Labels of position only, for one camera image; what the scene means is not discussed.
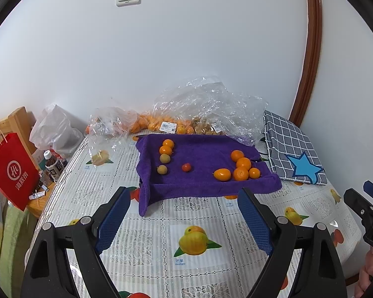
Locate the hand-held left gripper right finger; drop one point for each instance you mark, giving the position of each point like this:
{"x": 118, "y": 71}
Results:
{"x": 255, "y": 220}

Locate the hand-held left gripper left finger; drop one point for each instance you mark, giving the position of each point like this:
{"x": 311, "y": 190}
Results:
{"x": 112, "y": 220}

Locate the round orange mandarin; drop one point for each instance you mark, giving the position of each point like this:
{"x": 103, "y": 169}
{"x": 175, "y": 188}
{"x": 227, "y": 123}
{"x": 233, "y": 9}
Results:
{"x": 168, "y": 143}
{"x": 244, "y": 163}
{"x": 254, "y": 173}
{"x": 241, "y": 174}
{"x": 237, "y": 155}
{"x": 166, "y": 151}

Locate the oval orange mandarin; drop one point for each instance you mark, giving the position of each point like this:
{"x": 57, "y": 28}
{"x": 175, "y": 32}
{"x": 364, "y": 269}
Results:
{"x": 221, "y": 174}

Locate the small yellow-green fruit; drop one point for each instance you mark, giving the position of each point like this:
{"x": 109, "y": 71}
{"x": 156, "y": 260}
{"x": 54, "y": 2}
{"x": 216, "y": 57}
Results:
{"x": 162, "y": 169}
{"x": 165, "y": 158}

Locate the purple towel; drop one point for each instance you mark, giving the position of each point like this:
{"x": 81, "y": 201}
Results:
{"x": 202, "y": 155}

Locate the small red tomato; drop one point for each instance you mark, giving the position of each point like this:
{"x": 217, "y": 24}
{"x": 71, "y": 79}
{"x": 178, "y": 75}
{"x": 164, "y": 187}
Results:
{"x": 186, "y": 167}

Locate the person's right hand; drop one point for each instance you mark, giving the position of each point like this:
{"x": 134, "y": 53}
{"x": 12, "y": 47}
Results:
{"x": 366, "y": 276}

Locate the fruit print tablecloth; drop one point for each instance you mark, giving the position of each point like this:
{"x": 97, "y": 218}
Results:
{"x": 161, "y": 211}

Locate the wooden side table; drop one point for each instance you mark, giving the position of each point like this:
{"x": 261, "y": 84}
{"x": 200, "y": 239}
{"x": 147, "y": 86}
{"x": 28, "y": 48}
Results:
{"x": 39, "y": 206}

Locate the black label drink bottle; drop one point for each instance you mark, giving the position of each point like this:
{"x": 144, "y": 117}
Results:
{"x": 53, "y": 169}

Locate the small white tag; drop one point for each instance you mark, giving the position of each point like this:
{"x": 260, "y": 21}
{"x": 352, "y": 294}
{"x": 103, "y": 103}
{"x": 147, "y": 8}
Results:
{"x": 37, "y": 195}

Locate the checked cloth bag blue star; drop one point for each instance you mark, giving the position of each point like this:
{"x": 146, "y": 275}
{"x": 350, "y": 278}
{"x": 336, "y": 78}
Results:
{"x": 289, "y": 139}

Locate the small clear plastic bag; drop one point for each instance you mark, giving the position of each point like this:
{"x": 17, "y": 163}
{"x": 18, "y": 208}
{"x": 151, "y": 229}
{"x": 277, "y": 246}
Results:
{"x": 112, "y": 121}

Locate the green blanket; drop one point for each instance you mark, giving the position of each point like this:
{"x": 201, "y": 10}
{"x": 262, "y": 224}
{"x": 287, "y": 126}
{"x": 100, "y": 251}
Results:
{"x": 14, "y": 239}

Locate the clear bag of brown fruit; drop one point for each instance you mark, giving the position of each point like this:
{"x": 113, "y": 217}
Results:
{"x": 205, "y": 127}

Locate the clear bag of oranges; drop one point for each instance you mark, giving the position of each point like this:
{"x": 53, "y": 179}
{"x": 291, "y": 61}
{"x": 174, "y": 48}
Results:
{"x": 155, "y": 124}

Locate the white plastic bag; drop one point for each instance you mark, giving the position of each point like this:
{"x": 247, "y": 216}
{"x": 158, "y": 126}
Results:
{"x": 54, "y": 130}

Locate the red paper bag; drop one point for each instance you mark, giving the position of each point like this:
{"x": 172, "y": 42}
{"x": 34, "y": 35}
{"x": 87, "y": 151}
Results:
{"x": 14, "y": 173}

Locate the large crumpled clear plastic bag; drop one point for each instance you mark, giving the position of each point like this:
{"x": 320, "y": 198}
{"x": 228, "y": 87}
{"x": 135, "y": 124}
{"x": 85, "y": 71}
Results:
{"x": 211, "y": 99}

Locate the wooden furniture frame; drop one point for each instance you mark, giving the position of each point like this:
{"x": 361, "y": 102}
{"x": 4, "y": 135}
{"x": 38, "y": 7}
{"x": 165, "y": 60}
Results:
{"x": 20, "y": 121}

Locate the brown wooden door frame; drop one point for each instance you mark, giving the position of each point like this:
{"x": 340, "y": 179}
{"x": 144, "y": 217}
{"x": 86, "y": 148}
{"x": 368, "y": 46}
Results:
{"x": 310, "y": 52}

